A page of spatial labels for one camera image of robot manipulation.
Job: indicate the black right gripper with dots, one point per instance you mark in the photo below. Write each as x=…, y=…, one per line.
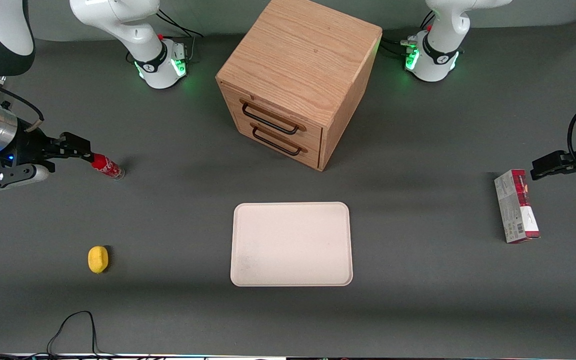
x=29, y=148

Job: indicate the red coke bottle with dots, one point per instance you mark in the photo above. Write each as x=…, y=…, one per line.
x=108, y=167

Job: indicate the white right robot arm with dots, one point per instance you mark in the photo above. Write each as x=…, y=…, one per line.
x=118, y=20

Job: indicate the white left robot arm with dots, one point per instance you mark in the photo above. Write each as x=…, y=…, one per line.
x=443, y=30

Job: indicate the white rectangular tray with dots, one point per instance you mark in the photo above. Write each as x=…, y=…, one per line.
x=291, y=244

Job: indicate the grey and red carton box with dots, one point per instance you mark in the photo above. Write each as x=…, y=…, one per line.
x=515, y=207

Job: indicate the yellow lemon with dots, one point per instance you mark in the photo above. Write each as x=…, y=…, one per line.
x=98, y=259

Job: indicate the wooden drawer cabinet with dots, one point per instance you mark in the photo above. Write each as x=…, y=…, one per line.
x=303, y=65

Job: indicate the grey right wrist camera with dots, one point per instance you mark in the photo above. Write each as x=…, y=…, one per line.
x=8, y=177

